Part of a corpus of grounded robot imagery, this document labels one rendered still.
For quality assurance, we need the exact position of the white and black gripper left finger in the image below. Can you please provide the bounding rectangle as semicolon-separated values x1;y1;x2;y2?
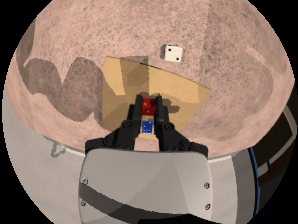
85;94;143;155

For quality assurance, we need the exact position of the tan flat mat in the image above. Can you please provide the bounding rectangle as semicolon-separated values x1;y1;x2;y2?
102;56;212;132

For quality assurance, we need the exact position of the red die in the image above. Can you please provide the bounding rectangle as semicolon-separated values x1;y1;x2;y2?
142;98;156;116

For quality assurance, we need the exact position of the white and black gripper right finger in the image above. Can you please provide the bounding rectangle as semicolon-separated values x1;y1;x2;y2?
154;95;208;158

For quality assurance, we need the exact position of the white die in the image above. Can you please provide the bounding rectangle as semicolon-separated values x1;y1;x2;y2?
163;44;183;63

